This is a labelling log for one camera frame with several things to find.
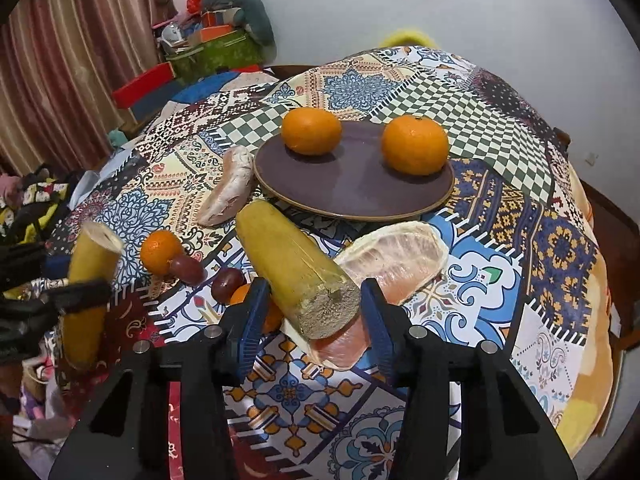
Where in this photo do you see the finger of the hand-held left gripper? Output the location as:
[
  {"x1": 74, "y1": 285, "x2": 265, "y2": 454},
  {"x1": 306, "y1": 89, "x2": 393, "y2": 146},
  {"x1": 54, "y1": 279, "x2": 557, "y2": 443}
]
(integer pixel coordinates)
[
  {"x1": 20, "y1": 279, "x2": 112, "y2": 320},
  {"x1": 0, "y1": 242, "x2": 71, "y2": 288}
]

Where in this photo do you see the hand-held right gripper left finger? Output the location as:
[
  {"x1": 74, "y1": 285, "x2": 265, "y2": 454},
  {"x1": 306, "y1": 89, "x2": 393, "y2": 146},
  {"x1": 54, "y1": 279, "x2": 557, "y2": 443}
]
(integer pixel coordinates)
[{"x1": 50, "y1": 277, "x2": 272, "y2": 480}]

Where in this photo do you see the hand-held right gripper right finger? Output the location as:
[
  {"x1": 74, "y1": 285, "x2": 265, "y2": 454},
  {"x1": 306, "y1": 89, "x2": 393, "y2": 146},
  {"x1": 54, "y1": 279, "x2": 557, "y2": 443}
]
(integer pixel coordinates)
[{"x1": 361, "y1": 279, "x2": 572, "y2": 480}]

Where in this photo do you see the small orange mandarin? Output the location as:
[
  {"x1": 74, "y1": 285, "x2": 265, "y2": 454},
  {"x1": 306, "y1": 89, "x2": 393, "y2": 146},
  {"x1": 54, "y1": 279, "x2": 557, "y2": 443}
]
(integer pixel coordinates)
[
  {"x1": 139, "y1": 230, "x2": 184, "y2": 276},
  {"x1": 229, "y1": 283, "x2": 284, "y2": 334}
]

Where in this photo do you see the yellow sugarcane piece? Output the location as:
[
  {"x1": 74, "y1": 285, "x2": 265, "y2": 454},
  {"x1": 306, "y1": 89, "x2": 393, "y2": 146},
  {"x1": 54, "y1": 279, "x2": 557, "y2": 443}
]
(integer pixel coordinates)
[
  {"x1": 64, "y1": 221, "x2": 124, "y2": 370},
  {"x1": 235, "y1": 200, "x2": 362, "y2": 341}
]

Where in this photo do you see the dark red grape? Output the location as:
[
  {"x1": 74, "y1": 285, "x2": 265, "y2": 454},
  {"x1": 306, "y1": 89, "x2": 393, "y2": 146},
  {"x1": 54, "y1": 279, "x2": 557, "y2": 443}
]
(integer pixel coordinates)
[
  {"x1": 169, "y1": 255, "x2": 206, "y2": 284},
  {"x1": 210, "y1": 267, "x2": 246, "y2": 303}
]

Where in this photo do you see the purple round plate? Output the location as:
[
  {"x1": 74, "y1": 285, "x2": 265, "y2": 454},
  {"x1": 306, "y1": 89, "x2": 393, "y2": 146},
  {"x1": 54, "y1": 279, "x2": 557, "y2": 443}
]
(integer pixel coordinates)
[{"x1": 252, "y1": 122, "x2": 456, "y2": 222}]

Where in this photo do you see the large orange mandarin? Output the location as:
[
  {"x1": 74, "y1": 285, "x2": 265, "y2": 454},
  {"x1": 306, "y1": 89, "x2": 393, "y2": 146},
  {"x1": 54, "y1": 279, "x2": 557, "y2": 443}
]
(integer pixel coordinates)
[
  {"x1": 381, "y1": 115, "x2": 449, "y2": 177},
  {"x1": 281, "y1": 107, "x2": 343, "y2": 156}
]

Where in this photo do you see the pile of clothes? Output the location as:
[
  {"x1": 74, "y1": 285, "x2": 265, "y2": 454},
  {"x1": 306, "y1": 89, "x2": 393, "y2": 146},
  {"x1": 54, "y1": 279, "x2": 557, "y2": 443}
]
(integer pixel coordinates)
[{"x1": 0, "y1": 166, "x2": 70, "y2": 247}]

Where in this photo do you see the patchwork patterned tablecloth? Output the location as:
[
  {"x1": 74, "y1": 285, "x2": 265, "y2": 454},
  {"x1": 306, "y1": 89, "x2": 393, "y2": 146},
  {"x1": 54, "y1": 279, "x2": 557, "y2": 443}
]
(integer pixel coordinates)
[{"x1": 44, "y1": 45, "x2": 617, "y2": 480}]

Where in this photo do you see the striped brown curtain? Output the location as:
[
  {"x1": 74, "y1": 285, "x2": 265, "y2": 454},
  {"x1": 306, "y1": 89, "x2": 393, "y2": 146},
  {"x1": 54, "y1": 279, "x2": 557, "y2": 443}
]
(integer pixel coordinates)
[{"x1": 0, "y1": 0, "x2": 178, "y2": 178}]

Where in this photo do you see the red flat box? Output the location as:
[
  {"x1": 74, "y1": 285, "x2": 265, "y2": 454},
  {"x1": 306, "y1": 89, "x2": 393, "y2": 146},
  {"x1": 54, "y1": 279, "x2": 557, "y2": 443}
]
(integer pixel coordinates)
[{"x1": 112, "y1": 62, "x2": 174, "y2": 109}]

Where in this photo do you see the green patterned box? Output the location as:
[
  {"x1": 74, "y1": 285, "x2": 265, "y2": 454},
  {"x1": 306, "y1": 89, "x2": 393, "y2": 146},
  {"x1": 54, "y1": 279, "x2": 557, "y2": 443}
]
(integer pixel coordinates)
[{"x1": 165, "y1": 30, "x2": 275, "y2": 82}]

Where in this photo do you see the orange box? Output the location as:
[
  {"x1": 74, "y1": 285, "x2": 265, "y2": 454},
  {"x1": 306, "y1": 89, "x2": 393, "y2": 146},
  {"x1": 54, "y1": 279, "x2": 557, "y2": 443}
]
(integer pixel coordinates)
[{"x1": 187, "y1": 24, "x2": 237, "y2": 45}]

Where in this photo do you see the yellow fluffy chair back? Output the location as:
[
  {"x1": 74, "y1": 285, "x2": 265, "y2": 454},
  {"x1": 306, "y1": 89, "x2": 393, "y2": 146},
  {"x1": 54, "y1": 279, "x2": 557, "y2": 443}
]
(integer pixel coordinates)
[{"x1": 377, "y1": 30, "x2": 434, "y2": 49}]

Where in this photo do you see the grey neck pillow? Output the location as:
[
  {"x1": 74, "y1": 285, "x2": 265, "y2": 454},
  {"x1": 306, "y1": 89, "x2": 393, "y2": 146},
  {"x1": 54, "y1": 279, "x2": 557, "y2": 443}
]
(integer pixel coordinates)
[{"x1": 200, "y1": 0, "x2": 277, "y2": 61}]

